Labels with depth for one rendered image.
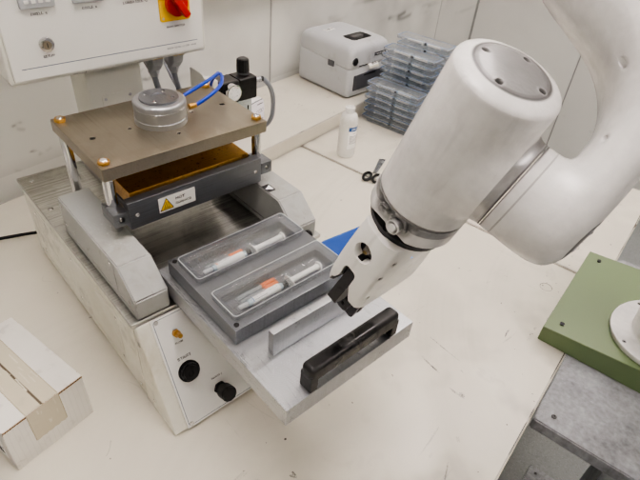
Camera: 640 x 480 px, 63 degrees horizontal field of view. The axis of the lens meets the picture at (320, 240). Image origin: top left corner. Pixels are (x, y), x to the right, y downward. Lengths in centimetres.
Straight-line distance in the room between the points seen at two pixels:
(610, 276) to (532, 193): 87
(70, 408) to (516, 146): 71
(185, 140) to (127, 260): 19
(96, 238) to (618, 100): 66
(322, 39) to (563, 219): 147
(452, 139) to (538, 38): 275
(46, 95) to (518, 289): 114
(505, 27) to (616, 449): 251
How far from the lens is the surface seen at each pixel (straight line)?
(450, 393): 95
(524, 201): 39
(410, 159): 41
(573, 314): 112
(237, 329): 66
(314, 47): 181
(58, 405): 86
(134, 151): 78
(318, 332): 69
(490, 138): 37
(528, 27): 313
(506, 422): 95
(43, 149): 143
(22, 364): 89
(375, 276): 48
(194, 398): 85
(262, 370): 65
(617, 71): 43
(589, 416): 102
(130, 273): 76
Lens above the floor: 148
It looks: 38 degrees down
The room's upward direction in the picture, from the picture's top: 6 degrees clockwise
